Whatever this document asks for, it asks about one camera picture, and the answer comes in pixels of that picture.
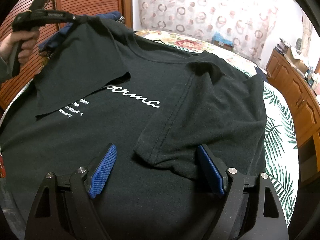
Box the black printed t-shirt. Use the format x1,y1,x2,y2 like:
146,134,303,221
1,19,266,239

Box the person's left hand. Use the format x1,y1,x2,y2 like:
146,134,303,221
1,28,40,65

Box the palm leaf bedsheet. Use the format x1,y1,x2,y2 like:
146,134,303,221
172,39,299,227

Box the navy folded garment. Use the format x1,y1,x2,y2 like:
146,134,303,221
38,11,125,53

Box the wooden sideboard cabinet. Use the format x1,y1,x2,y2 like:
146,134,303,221
266,49,319,186

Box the floral blanket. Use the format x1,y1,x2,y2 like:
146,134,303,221
135,29,257,69

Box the cardboard box with blue items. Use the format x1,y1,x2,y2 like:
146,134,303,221
212,32,233,51

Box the patterned sheer curtain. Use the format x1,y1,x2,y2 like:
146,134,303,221
139,0,303,66

